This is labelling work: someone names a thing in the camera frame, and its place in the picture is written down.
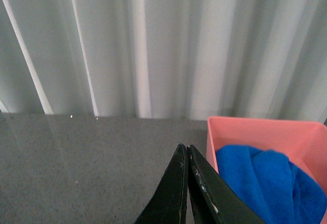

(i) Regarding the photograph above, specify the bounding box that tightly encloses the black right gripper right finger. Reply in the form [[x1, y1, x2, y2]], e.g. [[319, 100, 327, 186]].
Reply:
[[187, 145, 264, 223]]

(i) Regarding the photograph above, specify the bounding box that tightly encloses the blue microfiber cloth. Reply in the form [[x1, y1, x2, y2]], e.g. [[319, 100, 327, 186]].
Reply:
[[215, 145, 326, 223]]

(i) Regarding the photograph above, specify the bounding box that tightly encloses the pink plastic box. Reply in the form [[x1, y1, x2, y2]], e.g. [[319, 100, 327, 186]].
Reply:
[[206, 116, 326, 191]]

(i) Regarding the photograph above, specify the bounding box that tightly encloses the white pleated curtain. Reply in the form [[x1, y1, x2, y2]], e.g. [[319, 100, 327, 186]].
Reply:
[[1, 0, 326, 122]]

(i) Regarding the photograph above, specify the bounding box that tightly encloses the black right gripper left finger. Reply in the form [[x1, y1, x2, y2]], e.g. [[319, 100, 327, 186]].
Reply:
[[135, 144, 189, 224]]

